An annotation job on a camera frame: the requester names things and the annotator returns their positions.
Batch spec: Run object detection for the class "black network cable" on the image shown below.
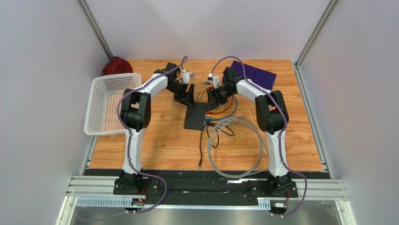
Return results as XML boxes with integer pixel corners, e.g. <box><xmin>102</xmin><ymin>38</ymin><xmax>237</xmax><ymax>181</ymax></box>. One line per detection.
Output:
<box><xmin>198</xmin><ymin>122</ymin><xmax>235</xmax><ymax>170</ymax></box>

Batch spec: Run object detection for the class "blue network cable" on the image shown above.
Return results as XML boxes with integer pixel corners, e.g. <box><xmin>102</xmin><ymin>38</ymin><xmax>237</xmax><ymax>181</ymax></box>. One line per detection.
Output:
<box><xmin>204</xmin><ymin>95</ymin><xmax>239</xmax><ymax>123</ymax></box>

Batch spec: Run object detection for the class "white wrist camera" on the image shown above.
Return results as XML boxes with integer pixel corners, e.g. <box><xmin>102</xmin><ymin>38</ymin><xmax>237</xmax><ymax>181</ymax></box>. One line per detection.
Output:
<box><xmin>203</xmin><ymin>73</ymin><xmax>221</xmax><ymax>89</ymax></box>
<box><xmin>181</xmin><ymin>71</ymin><xmax>195</xmax><ymax>84</ymax></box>

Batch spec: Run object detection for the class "grey network cable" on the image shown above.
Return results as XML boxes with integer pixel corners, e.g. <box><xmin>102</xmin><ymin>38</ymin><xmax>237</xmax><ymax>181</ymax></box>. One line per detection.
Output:
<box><xmin>207</xmin><ymin>116</ymin><xmax>269</xmax><ymax>180</ymax></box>

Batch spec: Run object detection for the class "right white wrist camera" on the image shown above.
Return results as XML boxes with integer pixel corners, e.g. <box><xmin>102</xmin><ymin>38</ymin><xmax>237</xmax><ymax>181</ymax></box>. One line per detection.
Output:
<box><xmin>203</xmin><ymin>73</ymin><xmax>221</xmax><ymax>89</ymax></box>

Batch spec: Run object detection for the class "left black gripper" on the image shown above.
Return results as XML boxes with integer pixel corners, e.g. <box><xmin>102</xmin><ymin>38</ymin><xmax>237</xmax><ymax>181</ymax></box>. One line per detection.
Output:
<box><xmin>167</xmin><ymin>82</ymin><xmax>196</xmax><ymax>107</ymax></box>

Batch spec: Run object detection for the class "dark red cloth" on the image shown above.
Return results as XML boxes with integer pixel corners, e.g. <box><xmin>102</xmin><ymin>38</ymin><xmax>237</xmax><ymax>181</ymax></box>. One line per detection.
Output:
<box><xmin>102</xmin><ymin>56</ymin><xmax>133</xmax><ymax>75</ymax></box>

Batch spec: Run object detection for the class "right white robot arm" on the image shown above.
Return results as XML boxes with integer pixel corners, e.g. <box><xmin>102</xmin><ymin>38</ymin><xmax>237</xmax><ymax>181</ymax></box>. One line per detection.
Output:
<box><xmin>207</xmin><ymin>68</ymin><xmax>293</xmax><ymax>196</ymax></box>

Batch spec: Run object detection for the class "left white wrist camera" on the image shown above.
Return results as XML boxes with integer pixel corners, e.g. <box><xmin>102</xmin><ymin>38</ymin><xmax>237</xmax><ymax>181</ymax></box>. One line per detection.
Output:
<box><xmin>181</xmin><ymin>71</ymin><xmax>195</xmax><ymax>84</ymax></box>

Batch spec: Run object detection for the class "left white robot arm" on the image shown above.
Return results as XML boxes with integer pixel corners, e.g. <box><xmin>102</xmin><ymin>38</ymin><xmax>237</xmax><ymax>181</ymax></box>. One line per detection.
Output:
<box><xmin>113</xmin><ymin>63</ymin><xmax>195</xmax><ymax>195</ymax></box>

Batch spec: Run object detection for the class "aluminium frame rail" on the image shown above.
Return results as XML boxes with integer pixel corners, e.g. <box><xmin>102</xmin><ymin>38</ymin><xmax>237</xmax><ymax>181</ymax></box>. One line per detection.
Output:
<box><xmin>66</xmin><ymin>176</ymin><xmax>348</xmax><ymax>210</ymax></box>

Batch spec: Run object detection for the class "purple cloth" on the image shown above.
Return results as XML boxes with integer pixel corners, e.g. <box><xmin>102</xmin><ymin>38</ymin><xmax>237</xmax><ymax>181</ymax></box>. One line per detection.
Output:
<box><xmin>226</xmin><ymin>61</ymin><xmax>277</xmax><ymax>90</ymax></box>

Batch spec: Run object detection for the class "orange network cable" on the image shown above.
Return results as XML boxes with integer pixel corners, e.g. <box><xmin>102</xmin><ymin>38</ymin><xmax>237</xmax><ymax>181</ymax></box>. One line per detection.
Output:
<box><xmin>195</xmin><ymin>84</ymin><xmax>235</xmax><ymax>115</ymax></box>

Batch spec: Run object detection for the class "black network switch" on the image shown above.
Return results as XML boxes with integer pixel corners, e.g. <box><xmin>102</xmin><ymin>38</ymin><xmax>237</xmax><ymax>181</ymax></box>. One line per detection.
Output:
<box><xmin>184</xmin><ymin>102</ymin><xmax>206</xmax><ymax>131</ymax></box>

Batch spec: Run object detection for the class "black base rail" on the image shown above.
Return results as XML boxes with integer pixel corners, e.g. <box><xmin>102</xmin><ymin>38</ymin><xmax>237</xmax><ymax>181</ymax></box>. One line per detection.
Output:
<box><xmin>113</xmin><ymin>170</ymin><xmax>298</xmax><ymax>206</ymax></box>

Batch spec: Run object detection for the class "white plastic basket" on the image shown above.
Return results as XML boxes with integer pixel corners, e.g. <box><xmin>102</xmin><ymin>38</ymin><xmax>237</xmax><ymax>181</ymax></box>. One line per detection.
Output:
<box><xmin>84</xmin><ymin>73</ymin><xmax>142</xmax><ymax>136</ymax></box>

